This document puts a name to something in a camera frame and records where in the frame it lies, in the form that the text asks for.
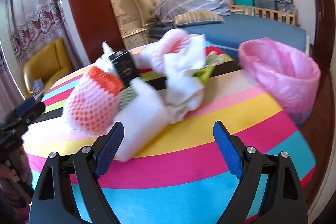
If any pink orange foam net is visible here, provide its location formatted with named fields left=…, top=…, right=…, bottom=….
left=62, top=66, right=124, bottom=135

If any black DORMI carton box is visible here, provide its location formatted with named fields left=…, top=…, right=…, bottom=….
left=109, top=50, right=139, bottom=88

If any white paper towel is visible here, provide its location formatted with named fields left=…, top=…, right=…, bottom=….
left=163, top=35, right=206, bottom=124

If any pink foam fruit net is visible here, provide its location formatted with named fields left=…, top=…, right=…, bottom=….
left=140, top=28, right=193, bottom=75

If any green snack wrapper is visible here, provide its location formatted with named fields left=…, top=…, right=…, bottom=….
left=193, top=51, right=224, bottom=85

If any white plastic bag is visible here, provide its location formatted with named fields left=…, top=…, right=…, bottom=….
left=94, top=42, right=117, bottom=75

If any pink-lined trash bin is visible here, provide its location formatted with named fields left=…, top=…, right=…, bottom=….
left=238, top=38, right=321, bottom=124

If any left hand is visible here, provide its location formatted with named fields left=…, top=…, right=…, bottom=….
left=1, top=146, right=33, bottom=220

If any yellow armchair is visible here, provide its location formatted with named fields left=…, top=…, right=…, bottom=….
left=23, top=38, right=74, bottom=94

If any pink floral curtain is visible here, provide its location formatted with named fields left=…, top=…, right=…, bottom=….
left=1, top=0, right=83, bottom=118

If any striped colourful tablecloth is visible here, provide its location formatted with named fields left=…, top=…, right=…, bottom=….
left=24, top=42, right=316, bottom=223

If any white foam block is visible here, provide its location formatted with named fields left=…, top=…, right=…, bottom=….
left=114, top=78, right=169, bottom=162

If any red-brown wooden pillar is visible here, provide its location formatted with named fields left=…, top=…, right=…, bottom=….
left=69, top=0, right=124, bottom=63

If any cream nightstand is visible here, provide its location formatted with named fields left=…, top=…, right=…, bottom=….
left=117, top=14, right=148, bottom=50

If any table lamp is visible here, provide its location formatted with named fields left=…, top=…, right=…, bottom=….
left=112, top=2, right=126, bottom=18

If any dark wooden door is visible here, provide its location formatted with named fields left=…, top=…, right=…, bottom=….
left=308, top=0, right=336, bottom=57

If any blue bed mattress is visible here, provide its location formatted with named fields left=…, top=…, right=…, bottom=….
left=148, top=13, right=308, bottom=63

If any striped yellow pillow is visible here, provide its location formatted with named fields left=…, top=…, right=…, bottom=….
left=173, top=11, right=224, bottom=27

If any grey clear storage bin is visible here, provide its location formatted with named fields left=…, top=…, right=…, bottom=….
left=254, top=0, right=276, bottom=10

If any grey striped duvet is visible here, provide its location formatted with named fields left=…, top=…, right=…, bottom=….
left=153, top=0, right=231, bottom=24

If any wooden crib rail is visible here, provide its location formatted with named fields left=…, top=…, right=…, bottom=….
left=230, top=5, right=297, bottom=26

